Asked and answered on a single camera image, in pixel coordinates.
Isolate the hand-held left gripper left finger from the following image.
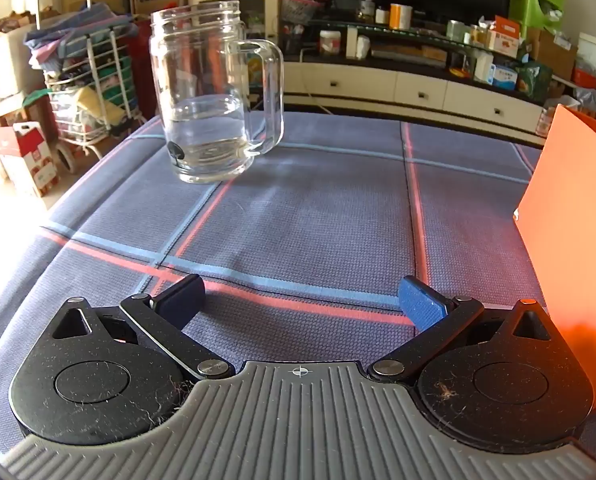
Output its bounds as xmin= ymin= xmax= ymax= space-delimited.
xmin=50 ymin=275 xmax=236 ymax=381

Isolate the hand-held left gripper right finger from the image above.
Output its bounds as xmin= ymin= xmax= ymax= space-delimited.
xmin=368 ymin=276 xmax=564 ymax=383

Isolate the orange cardboard box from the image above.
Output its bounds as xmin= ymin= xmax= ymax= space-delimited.
xmin=513 ymin=105 xmax=596 ymax=411

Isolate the blue plaid tablecloth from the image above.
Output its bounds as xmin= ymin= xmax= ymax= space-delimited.
xmin=0 ymin=110 xmax=596 ymax=463

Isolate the red and white carton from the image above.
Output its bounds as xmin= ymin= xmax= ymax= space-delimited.
xmin=0 ymin=121 xmax=60 ymax=199

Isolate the white television stand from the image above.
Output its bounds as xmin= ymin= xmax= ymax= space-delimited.
xmin=282 ymin=19 xmax=551 ymax=135

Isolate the blue and white tissue box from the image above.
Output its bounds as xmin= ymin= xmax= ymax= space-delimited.
xmin=489 ymin=64 xmax=522 ymax=92

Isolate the red shopping bag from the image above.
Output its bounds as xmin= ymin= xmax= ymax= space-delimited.
xmin=127 ymin=15 xmax=155 ymax=113

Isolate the green snack packet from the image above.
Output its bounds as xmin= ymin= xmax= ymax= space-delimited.
xmin=515 ymin=61 xmax=555 ymax=104

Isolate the orange and white carton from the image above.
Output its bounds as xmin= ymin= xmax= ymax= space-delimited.
xmin=487 ymin=15 xmax=525 ymax=59

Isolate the brown cardboard box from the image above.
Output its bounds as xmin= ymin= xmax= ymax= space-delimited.
xmin=0 ymin=24 xmax=40 ymax=102

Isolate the white glass-door cabinet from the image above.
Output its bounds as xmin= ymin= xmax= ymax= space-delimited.
xmin=188 ymin=0 xmax=286 ymax=107

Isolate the pink plastic basket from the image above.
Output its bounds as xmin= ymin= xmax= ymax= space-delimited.
xmin=280 ymin=0 xmax=325 ymax=26

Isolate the clear glass handled jar mug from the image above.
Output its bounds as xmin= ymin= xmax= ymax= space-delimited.
xmin=149 ymin=0 xmax=285 ymax=185

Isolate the wire shopping trolley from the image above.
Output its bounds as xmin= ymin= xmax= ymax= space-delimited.
xmin=24 ymin=0 xmax=148 ymax=160

